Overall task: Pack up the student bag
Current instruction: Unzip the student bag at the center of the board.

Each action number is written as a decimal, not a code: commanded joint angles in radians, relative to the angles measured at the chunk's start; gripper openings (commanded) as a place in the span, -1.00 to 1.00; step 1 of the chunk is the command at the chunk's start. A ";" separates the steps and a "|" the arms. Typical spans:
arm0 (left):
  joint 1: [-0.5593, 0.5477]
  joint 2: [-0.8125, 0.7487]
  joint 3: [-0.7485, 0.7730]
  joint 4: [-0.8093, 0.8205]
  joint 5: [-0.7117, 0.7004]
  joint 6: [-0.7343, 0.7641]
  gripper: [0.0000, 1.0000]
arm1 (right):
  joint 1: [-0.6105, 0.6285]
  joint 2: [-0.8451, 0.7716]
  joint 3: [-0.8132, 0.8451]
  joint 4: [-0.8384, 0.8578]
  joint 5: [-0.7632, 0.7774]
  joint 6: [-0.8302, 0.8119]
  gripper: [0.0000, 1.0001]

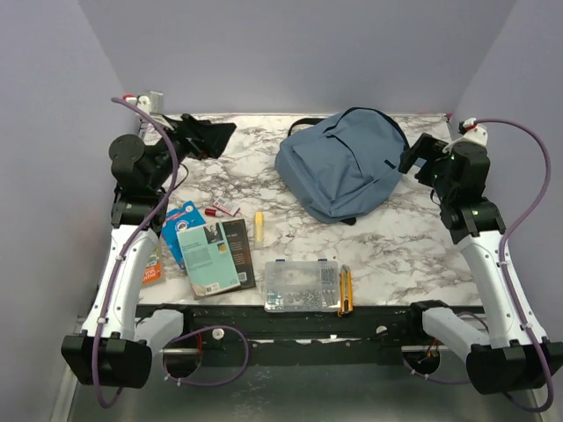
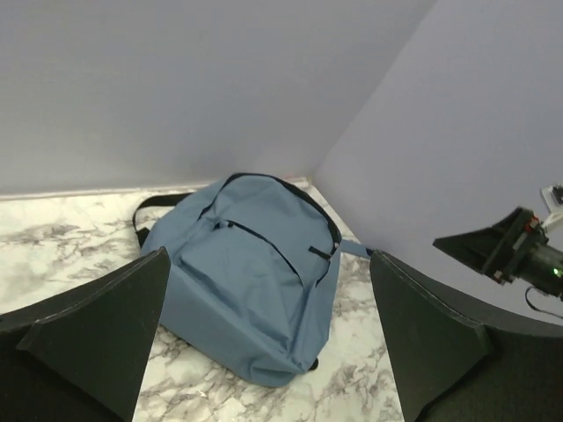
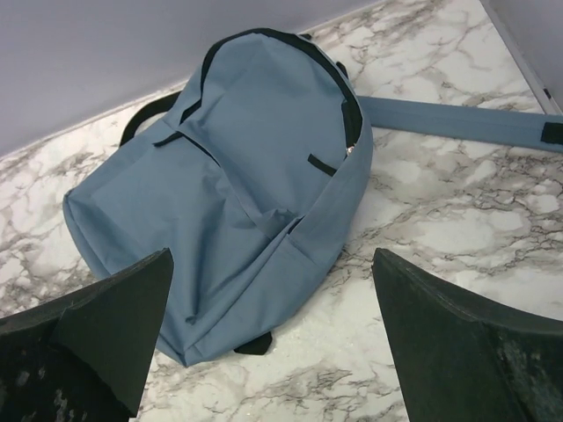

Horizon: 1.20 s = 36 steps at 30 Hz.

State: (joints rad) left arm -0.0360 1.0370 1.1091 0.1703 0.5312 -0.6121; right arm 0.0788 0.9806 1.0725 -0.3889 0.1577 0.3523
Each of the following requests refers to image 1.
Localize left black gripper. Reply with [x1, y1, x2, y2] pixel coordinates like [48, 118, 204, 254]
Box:
[148, 113, 236, 191]

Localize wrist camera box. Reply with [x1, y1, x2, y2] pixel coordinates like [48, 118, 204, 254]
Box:
[458, 118, 488, 147]
[122, 91, 164, 115]

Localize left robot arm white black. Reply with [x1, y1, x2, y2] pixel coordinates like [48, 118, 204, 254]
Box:
[62, 114, 237, 389]

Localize orange treehouse book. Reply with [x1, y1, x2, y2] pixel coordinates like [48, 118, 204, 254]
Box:
[143, 246, 165, 287]

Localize clear plastic screw box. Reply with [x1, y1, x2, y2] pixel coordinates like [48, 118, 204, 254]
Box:
[264, 258, 340, 313]

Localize yellow highlighter marker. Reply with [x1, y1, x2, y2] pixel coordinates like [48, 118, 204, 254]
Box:
[254, 211, 264, 248]

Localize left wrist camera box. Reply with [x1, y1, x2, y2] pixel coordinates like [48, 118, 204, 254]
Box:
[122, 91, 164, 115]

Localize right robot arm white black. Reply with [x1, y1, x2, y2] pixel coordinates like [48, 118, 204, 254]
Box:
[398, 134, 562, 395]

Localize blue student backpack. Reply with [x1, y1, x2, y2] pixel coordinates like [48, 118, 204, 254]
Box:
[274, 107, 410, 226]

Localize yellow utility knife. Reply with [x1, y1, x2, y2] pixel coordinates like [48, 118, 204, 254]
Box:
[338, 265, 354, 317]

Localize teal paperback book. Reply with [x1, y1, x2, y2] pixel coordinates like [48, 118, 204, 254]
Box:
[177, 222, 241, 300]

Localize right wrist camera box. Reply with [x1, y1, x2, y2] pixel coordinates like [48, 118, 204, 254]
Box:
[458, 118, 488, 147]

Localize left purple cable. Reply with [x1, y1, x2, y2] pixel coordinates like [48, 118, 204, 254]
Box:
[91, 97, 250, 409]

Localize black mounting base plate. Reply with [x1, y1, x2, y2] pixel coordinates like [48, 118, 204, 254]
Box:
[131, 301, 489, 368]

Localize blue blister pack card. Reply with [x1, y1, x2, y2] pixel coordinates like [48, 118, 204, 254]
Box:
[162, 201, 205, 272]

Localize red white glue stick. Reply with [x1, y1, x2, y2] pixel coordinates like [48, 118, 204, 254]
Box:
[204, 207, 224, 217]

